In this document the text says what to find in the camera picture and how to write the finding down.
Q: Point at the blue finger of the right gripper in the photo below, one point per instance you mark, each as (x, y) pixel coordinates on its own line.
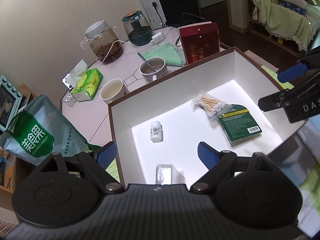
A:
(272, 101)
(292, 73)

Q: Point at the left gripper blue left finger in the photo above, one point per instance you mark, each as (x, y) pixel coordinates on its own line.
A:
(94, 167)

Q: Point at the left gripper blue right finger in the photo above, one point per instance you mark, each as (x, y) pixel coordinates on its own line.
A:
(220, 167)

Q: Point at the green product backing card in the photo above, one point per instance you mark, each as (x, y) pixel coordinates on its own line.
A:
(238, 123)

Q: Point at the cotton swabs plastic bag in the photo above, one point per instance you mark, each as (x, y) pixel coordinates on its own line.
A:
(212, 107)

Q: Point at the small white pill bottle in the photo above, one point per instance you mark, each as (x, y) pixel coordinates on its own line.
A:
(156, 132)

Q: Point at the plaid blue green tablecloth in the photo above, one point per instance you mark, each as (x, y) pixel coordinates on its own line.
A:
(295, 160)

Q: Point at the brown cardboard storage box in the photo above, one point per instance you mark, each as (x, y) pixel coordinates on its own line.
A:
(230, 76)

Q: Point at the green covered sofa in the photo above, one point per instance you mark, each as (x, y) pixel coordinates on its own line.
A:
(288, 24)

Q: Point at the blue green snack bag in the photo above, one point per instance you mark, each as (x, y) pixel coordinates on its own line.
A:
(39, 130)

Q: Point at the white empty cup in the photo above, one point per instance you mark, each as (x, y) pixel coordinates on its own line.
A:
(113, 90)

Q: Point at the green tissue pack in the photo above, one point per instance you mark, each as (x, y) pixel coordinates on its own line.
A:
(84, 82)

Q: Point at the red gift box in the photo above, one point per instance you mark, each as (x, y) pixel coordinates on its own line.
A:
(199, 41)

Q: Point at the white mug with spoon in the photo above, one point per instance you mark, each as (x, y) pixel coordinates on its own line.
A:
(153, 68)

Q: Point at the green folded cloth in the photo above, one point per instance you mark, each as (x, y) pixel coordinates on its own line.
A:
(172, 55)

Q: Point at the mint toaster oven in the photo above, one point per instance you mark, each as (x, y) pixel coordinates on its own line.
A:
(10, 100)

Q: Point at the glass jar white lid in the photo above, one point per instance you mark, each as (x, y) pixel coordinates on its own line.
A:
(103, 42)

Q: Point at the white power adapter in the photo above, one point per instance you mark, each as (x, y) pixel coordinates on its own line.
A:
(158, 38)

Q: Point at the black white refrigerator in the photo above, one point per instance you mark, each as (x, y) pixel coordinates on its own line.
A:
(162, 13)

